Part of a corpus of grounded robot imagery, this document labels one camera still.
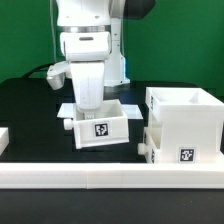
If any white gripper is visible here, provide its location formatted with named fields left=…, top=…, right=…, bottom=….
left=70, top=61, right=105, bottom=112

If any white drawer box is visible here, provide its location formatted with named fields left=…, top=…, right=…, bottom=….
left=137, top=127, right=161, bottom=164
left=58, top=99, right=129, bottom=149

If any white drawer box front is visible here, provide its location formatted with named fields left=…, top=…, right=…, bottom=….
left=137, top=127, right=161, bottom=164

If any white drawer cabinet frame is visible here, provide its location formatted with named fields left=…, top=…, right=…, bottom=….
left=146, top=87, right=224, bottom=164

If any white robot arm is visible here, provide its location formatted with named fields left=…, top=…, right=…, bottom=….
left=47, top=0, right=156, bottom=116

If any white marker base plate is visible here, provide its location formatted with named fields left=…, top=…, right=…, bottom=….
left=57, top=103, right=142, bottom=119

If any black cable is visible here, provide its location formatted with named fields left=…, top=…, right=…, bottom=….
left=21, top=63, right=56, bottom=80

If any white obstacle fence wall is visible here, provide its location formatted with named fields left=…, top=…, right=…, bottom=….
left=0, top=163, right=224, bottom=189

